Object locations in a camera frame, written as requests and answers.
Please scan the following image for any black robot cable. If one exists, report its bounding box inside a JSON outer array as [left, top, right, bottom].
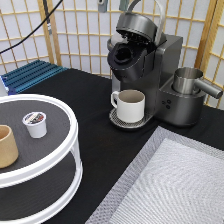
[[0, 0, 64, 55]]

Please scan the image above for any white two-tier round shelf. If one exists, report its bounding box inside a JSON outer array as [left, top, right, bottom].
[[0, 94, 83, 224]]

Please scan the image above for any white ceramic mug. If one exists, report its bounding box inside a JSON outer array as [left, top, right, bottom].
[[111, 90, 145, 123]]

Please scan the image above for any white coffee pod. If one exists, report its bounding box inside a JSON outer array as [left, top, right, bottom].
[[22, 112, 47, 138]]

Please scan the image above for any grey woven placemat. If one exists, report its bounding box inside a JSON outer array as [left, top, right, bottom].
[[85, 127, 224, 224]]

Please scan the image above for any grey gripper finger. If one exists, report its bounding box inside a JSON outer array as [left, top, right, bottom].
[[98, 0, 106, 6], [119, 0, 129, 10]]

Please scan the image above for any tan wooden cup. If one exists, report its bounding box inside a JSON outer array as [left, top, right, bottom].
[[0, 125, 19, 168]]

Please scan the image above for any wooden shoji screen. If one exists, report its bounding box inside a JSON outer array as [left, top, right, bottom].
[[0, 0, 224, 110]]

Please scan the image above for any steel milk frother jug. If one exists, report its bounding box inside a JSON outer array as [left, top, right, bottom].
[[173, 67, 223, 99]]

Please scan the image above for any grey coffee machine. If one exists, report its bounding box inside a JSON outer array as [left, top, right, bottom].
[[107, 4, 207, 130]]

